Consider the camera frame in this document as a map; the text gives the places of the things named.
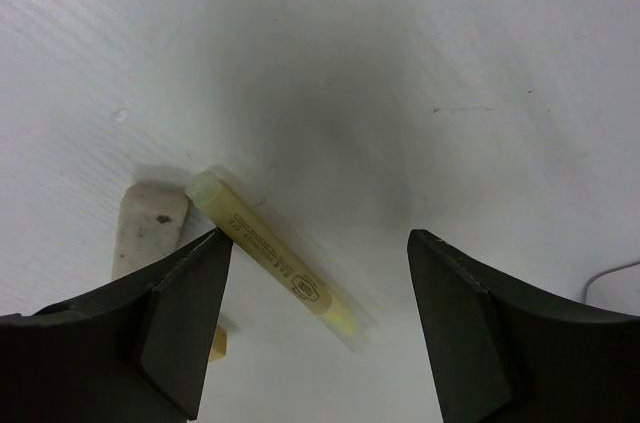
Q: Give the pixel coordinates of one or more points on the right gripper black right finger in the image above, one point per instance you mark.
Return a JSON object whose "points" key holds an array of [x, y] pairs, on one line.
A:
{"points": [[502, 350]]}

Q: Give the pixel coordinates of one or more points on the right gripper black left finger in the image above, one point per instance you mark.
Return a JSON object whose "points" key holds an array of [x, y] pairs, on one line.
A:
{"points": [[133, 350]]}

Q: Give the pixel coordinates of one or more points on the yellow highlighter pen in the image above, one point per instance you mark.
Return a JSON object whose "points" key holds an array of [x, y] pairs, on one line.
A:
{"points": [[234, 217]]}

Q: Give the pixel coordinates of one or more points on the small tan eraser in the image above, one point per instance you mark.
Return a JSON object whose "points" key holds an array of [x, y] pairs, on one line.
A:
{"points": [[219, 344]]}

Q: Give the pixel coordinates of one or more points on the white worn eraser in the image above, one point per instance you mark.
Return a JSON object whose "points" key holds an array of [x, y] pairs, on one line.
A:
{"points": [[150, 225]]}

